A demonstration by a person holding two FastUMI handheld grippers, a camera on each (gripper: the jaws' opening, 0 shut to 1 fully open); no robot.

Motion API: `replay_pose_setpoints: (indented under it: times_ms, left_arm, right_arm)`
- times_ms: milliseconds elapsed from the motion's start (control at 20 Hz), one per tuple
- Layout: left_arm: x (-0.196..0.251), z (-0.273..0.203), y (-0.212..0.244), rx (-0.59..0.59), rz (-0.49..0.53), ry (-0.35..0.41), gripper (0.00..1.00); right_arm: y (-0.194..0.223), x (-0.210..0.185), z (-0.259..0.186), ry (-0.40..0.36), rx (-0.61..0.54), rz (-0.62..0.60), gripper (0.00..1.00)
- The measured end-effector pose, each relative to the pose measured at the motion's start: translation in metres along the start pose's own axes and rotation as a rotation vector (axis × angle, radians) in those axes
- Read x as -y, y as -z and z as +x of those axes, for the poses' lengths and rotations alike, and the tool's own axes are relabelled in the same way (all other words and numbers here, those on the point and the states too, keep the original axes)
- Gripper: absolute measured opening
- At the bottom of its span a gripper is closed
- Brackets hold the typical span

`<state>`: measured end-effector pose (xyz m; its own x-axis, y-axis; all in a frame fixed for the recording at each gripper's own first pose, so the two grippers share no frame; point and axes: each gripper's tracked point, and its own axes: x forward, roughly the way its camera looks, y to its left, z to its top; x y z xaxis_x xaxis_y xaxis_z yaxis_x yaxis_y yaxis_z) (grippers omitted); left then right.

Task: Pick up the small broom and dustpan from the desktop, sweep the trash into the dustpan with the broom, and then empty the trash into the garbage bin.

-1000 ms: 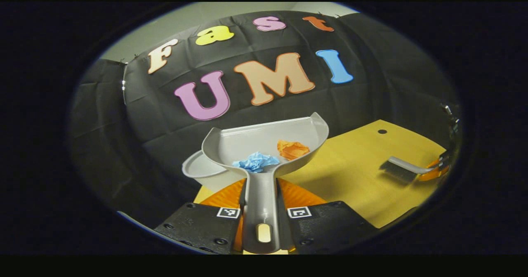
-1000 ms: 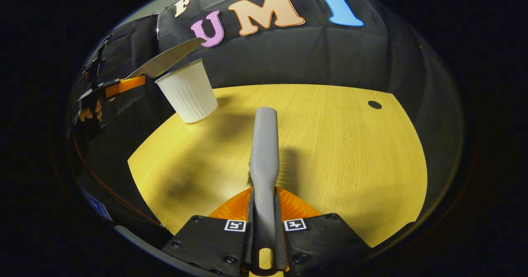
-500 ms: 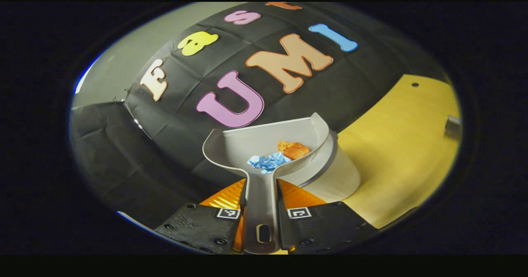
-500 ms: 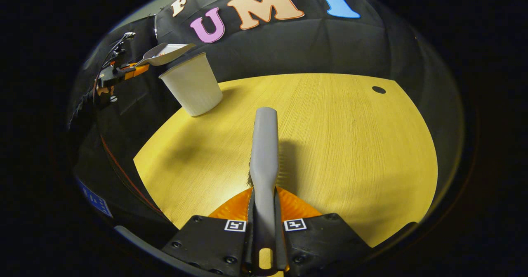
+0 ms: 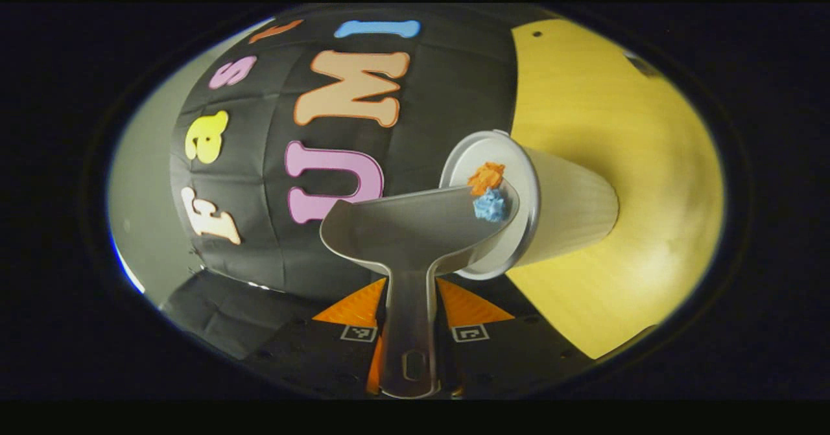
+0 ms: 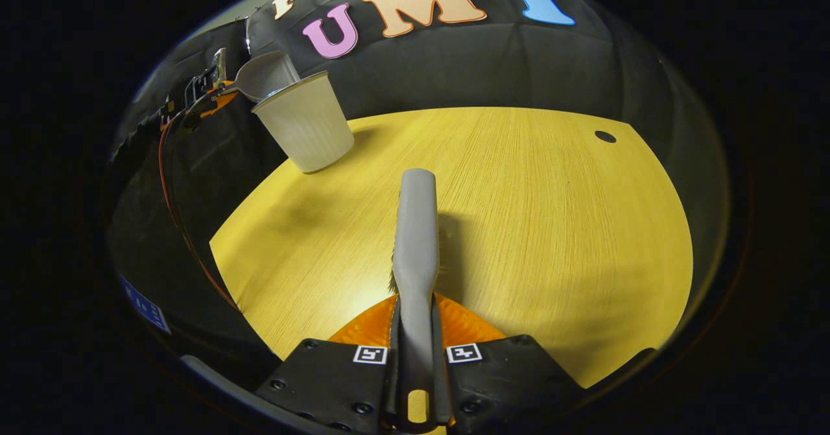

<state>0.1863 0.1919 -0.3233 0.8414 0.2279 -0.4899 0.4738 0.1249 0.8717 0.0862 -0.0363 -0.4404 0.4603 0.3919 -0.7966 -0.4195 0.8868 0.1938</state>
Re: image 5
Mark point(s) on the orange paper scrap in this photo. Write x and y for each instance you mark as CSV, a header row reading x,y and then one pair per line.
x,y
486,177

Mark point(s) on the white ribbed garbage bin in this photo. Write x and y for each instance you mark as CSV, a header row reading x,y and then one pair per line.
x,y
570,208

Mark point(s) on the blue paper scrap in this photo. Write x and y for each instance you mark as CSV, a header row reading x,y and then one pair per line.
x,y
489,206

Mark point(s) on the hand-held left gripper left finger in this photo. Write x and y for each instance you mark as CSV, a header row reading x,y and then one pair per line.
x,y
311,357

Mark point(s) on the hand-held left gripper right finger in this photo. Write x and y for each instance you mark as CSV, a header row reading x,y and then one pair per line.
x,y
512,357

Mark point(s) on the grey plastic dustpan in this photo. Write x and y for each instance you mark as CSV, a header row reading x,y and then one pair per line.
x,y
408,227

